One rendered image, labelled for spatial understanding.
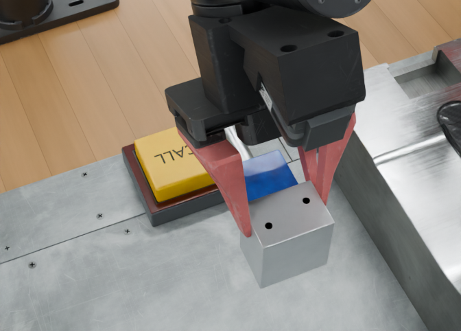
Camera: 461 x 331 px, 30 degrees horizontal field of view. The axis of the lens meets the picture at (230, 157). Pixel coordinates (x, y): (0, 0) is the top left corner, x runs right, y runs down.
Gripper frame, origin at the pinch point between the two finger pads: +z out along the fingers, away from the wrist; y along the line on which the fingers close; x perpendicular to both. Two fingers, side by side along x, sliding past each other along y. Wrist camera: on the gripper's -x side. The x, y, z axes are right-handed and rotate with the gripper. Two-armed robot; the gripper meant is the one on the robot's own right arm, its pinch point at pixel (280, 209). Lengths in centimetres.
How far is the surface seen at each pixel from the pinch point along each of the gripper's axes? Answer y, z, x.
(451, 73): 21.5, 1.1, 13.3
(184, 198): -2.8, 6.1, 17.0
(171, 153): -2.4, 2.9, 19.6
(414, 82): 19.2, 1.9, 15.6
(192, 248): -3.5, 9.6, 14.7
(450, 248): 11.9, 7.7, -0.2
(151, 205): -5.5, 5.9, 17.4
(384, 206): 10.5, 6.9, 6.6
